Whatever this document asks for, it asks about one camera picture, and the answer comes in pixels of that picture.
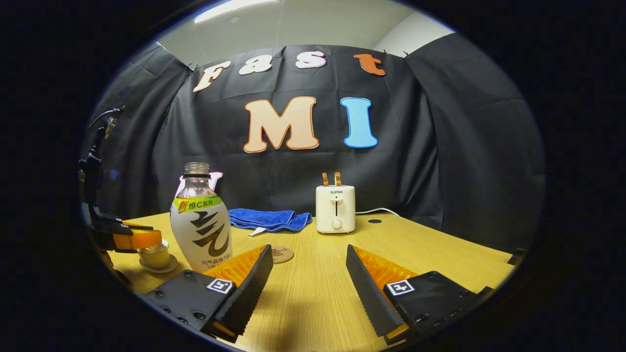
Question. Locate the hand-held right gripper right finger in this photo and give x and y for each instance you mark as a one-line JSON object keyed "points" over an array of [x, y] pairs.
{"points": [[371, 298]]}

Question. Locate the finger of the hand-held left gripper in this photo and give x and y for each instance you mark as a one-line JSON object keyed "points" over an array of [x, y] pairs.
{"points": [[144, 239], [137, 226]]}

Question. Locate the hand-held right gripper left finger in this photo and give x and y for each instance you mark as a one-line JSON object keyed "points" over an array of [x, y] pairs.
{"points": [[249, 293]]}

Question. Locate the round cork coaster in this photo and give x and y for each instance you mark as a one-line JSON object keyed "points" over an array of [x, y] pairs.
{"points": [[283, 254]]}

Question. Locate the clear labelled water bottle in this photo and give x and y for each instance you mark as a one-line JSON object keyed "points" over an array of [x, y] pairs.
{"points": [[200, 230]]}

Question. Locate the cream ceramic saucer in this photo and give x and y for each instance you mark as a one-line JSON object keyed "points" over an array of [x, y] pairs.
{"points": [[168, 268]]}

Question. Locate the blue folded towel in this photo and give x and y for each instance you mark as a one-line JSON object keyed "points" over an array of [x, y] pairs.
{"points": [[269, 219]]}

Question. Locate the cream toaster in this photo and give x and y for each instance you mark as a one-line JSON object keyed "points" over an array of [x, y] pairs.
{"points": [[335, 208]]}

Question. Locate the small black object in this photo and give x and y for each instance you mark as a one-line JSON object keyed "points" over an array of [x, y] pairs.
{"points": [[518, 256]]}

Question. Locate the black backdrop cloth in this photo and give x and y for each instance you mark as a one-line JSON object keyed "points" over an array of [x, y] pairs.
{"points": [[440, 146]]}

